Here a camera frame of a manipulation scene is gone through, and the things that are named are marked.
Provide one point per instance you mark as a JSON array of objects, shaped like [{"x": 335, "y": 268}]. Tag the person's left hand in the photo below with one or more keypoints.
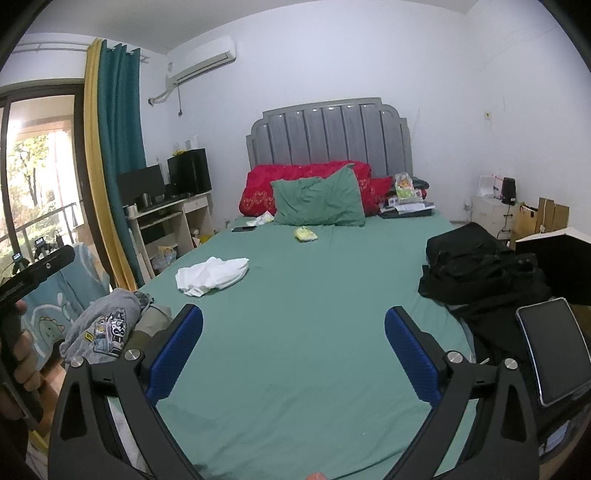
[{"x": 28, "y": 364}]

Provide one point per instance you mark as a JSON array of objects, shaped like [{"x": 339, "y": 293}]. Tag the white crumpled tissue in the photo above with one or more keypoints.
[{"x": 264, "y": 218}]

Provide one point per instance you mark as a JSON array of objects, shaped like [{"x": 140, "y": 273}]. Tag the grey padded headboard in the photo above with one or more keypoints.
[{"x": 323, "y": 134}]

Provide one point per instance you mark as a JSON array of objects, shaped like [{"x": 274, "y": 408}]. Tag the black computer tower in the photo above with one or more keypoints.
[{"x": 191, "y": 173}]

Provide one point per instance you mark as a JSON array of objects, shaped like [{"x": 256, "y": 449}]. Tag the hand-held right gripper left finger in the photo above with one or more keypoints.
[{"x": 178, "y": 353}]

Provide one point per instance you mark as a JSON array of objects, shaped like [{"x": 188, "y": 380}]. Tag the cardboard boxes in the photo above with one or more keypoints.
[{"x": 549, "y": 217}]

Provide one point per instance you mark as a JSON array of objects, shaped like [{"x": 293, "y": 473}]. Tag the olive cloth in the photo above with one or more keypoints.
[{"x": 154, "y": 318}]

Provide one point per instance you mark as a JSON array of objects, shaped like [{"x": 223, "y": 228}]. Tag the metal cup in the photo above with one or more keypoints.
[{"x": 144, "y": 201}]

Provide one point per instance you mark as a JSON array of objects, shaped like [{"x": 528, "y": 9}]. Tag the white cloth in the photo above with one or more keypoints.
[{"x": 212, "y": 274}]

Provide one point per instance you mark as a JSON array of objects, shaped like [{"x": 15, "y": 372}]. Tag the yellow-green packet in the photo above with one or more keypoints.
[{"x": 306, "y": 234}]

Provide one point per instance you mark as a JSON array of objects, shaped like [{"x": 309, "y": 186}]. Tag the green pillow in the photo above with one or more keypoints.
[{"x": 318, "y": 203}]

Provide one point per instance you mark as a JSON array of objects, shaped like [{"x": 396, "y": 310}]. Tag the white curtain rod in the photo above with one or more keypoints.
[{"x": 51, "y": 45}]

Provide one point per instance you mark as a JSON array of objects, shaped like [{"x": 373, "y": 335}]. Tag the stack of books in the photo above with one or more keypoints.
[{"x": 408, "y": 210}]

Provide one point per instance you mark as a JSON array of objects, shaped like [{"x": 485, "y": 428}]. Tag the grey tablet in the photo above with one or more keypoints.
[{"x": 556, "y": 350}]

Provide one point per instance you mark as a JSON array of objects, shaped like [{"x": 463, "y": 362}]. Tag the grey printed sweatshirt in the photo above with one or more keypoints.
[{"x": 106, "y": 309}]

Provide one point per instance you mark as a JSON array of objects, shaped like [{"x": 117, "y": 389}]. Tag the white air conditioner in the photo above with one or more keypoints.
[{"x": 201, "y": 60}]

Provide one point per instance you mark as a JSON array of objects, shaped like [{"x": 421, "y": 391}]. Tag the black monitor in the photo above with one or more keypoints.
[{"x": 141, "y": 184}]

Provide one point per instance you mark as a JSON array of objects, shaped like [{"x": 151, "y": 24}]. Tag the white desk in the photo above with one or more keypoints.
[{"x": 194, "y": 217}]

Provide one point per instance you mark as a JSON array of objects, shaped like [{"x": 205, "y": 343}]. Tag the black speaker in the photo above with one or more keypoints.
[{"x": 509, "y": 191}]

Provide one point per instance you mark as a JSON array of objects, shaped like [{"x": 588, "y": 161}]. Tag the red pillow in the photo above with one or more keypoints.
[{"x": 263, "y": 187}]

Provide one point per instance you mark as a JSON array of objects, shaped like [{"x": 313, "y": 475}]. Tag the colourful snack bag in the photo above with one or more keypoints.
[{"x": 406, "y": 187}]

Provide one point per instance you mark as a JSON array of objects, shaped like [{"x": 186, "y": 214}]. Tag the yellow curtain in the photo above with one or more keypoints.
[{"x": 94, "y": 161}]

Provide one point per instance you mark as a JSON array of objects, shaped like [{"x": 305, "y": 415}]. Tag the black phone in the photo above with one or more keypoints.
[{"x": 244, "y": 228}]

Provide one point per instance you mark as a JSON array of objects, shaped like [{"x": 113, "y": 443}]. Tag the yellow plastic bag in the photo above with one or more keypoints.
[{"x": 167, "y": 254}]

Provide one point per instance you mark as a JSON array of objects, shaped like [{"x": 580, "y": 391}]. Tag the white box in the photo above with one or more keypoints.
[{"x": 489, "y": 187}]

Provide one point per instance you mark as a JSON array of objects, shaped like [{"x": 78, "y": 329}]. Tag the air conditioner pipe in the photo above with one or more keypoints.
[{"x": 164, "y": 94}]

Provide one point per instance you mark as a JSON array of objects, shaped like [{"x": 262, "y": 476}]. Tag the black box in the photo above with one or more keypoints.
[{"x": 563, "y": 267}]

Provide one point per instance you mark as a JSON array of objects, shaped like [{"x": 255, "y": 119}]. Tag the balcony glass door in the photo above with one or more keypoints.
[{"x": 41, "y": 184}]

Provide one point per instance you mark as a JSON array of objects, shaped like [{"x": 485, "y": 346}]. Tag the black backpack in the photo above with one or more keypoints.
[{"x": 466, "y": 258}]

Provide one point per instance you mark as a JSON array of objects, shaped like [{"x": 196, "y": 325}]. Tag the camera on tripod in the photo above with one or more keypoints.
[{"x": 41, "y": 244}]

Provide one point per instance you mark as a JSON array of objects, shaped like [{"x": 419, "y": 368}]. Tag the light blue dinosaur blanket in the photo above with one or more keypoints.
[{"x": 60, "y": 314}]

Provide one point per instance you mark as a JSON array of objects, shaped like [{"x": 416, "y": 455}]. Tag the white nightstand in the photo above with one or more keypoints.
[{"x": 489, "y": 217}]

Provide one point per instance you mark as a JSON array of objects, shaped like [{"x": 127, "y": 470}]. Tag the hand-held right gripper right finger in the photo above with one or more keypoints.
[{"x": 411, "y": 355}]

